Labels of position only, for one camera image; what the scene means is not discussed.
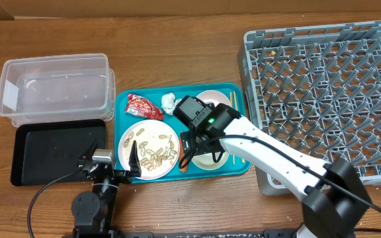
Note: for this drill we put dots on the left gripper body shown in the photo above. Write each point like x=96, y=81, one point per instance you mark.
x=120, y=176

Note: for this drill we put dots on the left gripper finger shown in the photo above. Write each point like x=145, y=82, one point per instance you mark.
x=134, y=164
x=88, y=153

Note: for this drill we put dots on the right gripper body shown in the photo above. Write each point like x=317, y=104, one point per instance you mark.
x=194, y=141

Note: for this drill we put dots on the orange carrot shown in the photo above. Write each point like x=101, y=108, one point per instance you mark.
x=183, y=163

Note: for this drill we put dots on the pink bowl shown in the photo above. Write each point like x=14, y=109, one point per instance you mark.
x=215, y=97

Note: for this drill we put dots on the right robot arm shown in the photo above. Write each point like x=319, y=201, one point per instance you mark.
x=333, y=197

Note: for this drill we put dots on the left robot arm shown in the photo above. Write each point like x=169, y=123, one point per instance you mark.
x=94, y=210

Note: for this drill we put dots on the grey dishwasher rack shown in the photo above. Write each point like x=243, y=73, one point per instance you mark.
x=318, y=90

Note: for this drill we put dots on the white plate with peanuts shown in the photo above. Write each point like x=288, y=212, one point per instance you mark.
x=157, y=145

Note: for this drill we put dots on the black tray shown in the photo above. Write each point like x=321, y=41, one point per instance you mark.
x=47, y=151

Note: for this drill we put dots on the crumpled white tissue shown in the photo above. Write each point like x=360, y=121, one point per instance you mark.
x=169, y=102

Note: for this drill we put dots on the teal serving tray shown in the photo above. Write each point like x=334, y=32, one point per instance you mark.
x=123, y=120

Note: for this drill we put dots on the right wooden chopstick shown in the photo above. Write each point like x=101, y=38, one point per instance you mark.
x=236, y=108

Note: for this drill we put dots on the red snack wrapper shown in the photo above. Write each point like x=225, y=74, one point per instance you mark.
x=142, y=107

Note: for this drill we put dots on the clear plastic bin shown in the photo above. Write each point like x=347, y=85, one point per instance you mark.
x=57, y=88

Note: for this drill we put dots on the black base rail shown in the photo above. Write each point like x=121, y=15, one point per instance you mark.
x=267, y=233

